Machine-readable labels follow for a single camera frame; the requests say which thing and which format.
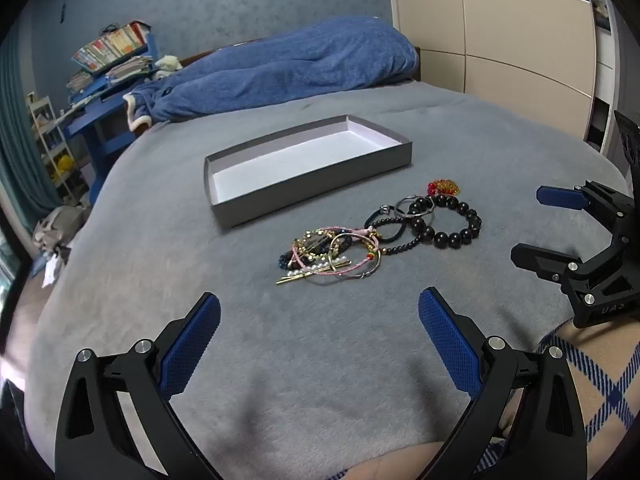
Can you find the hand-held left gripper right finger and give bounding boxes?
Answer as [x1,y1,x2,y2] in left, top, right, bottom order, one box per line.
[417,287,587,480]

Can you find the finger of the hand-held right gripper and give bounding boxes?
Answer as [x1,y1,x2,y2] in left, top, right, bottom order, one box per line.
[510,242,597,306]
[536,180,632,233]

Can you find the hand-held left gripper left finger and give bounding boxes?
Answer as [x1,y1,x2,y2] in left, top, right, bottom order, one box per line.
[54,291,223,480]

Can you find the large black bead bracelet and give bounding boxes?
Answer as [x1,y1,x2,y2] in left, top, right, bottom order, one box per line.
[406,194,483,250]

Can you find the small black bead bracelet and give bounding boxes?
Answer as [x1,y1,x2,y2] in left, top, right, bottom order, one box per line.
[364,205,426,257]

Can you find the thin silver bangle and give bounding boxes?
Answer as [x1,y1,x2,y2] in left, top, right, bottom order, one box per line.
[310,250,388,283]

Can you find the red gold charm bracelet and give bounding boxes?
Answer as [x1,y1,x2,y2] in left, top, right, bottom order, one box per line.
[427,178,461,198]

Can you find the blue bead bracelet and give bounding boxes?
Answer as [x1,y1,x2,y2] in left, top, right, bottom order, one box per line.
[277,232,356,268]

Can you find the pearl and gold bracelet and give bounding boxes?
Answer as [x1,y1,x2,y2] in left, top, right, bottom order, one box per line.
[274,257,353,287]

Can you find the pink cord bracelet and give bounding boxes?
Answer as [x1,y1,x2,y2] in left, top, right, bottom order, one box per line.
[292,227,381,273]

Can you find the silver ring hoop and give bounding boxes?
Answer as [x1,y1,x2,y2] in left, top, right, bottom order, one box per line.
[395,196,436,220]

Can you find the grey cardboard box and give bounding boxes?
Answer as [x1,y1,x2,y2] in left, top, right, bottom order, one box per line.
[203,114,414,229]

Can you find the person's plaid pants leg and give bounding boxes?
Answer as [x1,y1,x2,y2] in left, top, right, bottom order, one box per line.
[470,317,640,480]

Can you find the person's bare leg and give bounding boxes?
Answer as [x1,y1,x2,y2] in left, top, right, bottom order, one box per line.
[345,440,451,480]

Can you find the beige wardrobe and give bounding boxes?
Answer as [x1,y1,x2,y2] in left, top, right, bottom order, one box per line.
[385,0,631,161]

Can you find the pile of grey clothes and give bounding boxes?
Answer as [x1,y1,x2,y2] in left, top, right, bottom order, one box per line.
[32,202,93,288]

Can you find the blue wooden desk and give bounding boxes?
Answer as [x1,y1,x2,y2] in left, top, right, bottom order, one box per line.
[60,32,161,206]

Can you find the teal curtain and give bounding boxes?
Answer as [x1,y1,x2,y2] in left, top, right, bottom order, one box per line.
[0,30,61,221]

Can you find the white shelving rack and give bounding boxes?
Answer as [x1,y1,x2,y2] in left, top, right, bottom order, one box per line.
[27,92,88,206]

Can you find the cream plush toy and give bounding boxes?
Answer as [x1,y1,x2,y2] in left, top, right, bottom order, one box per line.
[152,55,183,81]

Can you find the stack of papers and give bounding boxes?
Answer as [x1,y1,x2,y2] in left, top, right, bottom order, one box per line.
[105,56,153,83]

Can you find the blue fleece blanket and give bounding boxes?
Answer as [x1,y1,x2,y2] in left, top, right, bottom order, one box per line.
[122,16,420,131]

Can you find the brown wooden headboard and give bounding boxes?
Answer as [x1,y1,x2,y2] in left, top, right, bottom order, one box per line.
[177,45,251,68]

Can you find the row of books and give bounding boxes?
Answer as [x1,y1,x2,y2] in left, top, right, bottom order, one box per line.
[72,21,153,73]

